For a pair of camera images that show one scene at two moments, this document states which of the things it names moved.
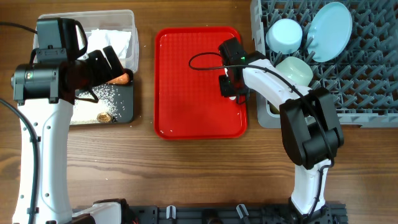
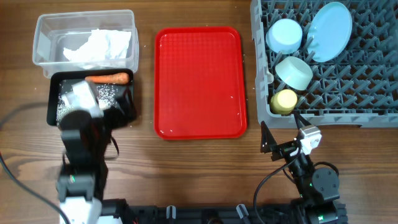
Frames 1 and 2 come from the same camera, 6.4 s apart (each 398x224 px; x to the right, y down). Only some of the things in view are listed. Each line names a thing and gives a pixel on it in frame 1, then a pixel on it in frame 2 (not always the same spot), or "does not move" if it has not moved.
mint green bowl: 296,69 does not move
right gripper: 224,89 → 268,140
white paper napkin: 97,39 does not move
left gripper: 104,72 → 119,120
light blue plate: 329,32 does not move
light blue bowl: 284,36 does not move
